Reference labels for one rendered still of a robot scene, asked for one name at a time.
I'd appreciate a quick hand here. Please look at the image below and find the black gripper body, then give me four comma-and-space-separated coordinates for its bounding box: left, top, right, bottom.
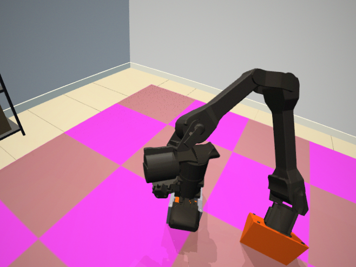
168, 174, 205, 232

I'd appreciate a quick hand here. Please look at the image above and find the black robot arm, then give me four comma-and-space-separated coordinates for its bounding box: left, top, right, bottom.
143, 68, 309, 238

